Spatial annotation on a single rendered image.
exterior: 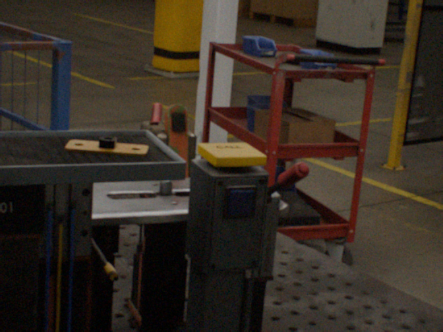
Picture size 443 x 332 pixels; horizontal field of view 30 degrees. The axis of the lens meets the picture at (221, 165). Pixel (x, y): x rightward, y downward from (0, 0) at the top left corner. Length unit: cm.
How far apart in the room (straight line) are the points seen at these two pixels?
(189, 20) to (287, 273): 669
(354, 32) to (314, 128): 795
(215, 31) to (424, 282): 220
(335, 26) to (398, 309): 1003
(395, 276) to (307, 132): 79
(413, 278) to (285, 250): 192
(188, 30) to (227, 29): 316
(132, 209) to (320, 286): 67
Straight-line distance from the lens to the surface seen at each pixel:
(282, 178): 102
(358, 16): 1136
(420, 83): 568
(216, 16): 519
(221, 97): 530
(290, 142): 343
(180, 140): 140
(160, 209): 120
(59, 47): 331
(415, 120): 572
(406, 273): 386
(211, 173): 90
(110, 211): 119
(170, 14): 836
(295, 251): 194
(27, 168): 80
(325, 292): 175
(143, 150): 88
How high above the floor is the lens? 139
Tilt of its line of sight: 15 degrees down
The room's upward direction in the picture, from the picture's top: 5 degrees clockwise
